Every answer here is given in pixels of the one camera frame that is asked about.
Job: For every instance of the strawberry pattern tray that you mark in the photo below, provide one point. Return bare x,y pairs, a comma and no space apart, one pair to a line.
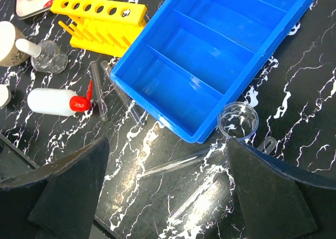
28,8

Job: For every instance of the beige ceramic mortar bowl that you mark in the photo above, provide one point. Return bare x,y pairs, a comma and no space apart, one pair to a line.
10,55

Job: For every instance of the white wash bottle red cap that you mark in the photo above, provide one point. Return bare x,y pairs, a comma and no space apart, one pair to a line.
59,102

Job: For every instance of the white round lid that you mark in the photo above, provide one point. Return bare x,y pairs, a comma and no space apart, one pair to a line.
5,95

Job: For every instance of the yellow test tube rack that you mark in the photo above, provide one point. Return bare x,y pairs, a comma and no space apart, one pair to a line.
102,26

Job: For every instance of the blue divided plastic bin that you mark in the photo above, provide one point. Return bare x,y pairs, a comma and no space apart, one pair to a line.
196,56

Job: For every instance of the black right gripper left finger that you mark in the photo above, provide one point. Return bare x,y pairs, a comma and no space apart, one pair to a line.
56,200

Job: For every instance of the clear glass stoppered flask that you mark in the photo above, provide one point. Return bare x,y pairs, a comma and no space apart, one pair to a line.
45,56

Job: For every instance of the clear test tube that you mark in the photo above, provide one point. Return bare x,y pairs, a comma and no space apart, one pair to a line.
196,157
267,146
127,101
97,80

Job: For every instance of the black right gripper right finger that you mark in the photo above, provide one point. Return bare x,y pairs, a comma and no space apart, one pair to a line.
279,199

